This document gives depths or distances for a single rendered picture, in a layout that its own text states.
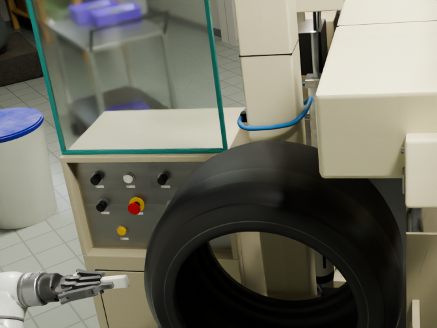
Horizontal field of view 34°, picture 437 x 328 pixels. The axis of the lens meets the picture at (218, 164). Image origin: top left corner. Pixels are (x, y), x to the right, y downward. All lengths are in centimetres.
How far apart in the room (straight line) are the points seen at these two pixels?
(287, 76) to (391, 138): 68
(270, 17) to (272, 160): 35
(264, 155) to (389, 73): 52
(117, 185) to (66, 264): 192
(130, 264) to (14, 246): 218
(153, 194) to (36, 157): 233
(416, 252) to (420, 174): 86
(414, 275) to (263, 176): 58
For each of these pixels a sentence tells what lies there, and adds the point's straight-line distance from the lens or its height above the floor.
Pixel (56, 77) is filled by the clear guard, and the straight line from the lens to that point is 230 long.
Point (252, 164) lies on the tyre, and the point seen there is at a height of 149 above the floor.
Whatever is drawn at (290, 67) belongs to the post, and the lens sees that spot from 178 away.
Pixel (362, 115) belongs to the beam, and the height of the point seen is 175.
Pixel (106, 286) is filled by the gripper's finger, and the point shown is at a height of 116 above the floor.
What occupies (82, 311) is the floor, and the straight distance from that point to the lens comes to 386.
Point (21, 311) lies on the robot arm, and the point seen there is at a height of 109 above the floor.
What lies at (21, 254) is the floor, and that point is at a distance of 450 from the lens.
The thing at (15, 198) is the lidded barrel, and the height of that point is 22.
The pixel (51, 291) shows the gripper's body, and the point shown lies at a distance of 194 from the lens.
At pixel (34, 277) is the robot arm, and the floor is 117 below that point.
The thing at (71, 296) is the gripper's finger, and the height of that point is 115.
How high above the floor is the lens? 218
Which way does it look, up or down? 25 degrees down
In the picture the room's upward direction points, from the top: 8 degrees counter-clockwise
